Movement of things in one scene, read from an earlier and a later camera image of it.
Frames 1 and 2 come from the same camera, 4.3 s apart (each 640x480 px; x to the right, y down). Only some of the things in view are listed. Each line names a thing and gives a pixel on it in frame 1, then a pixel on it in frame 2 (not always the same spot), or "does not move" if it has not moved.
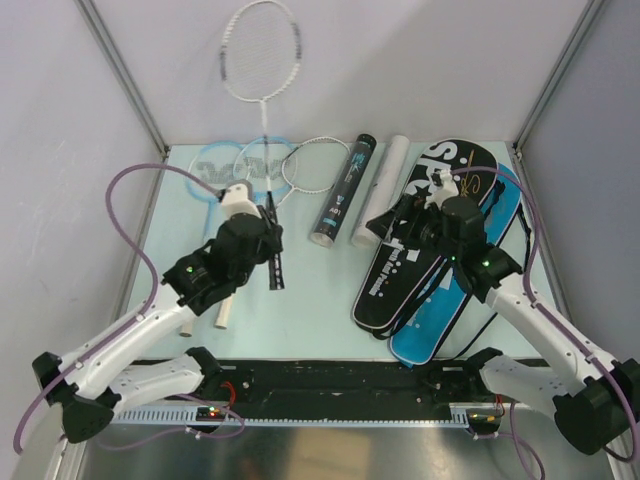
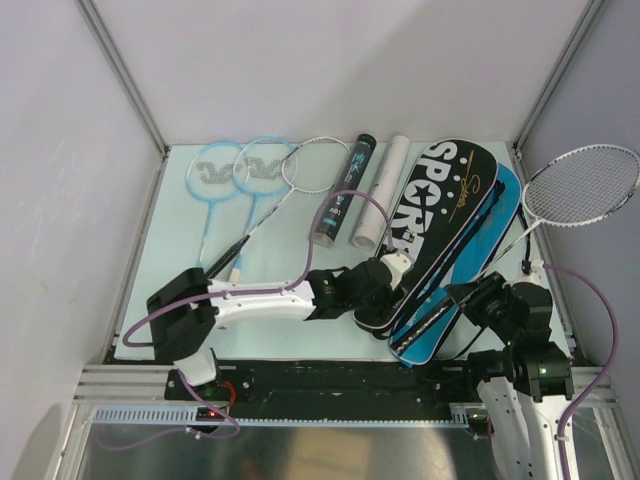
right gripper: [413, 212] -> [471, 307]
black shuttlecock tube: [341, 191] does not move
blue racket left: [217, 163] does not move
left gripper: [272, 234] -> [381, 309]
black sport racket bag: [410, 263] does not move
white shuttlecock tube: [380, 192] does not move
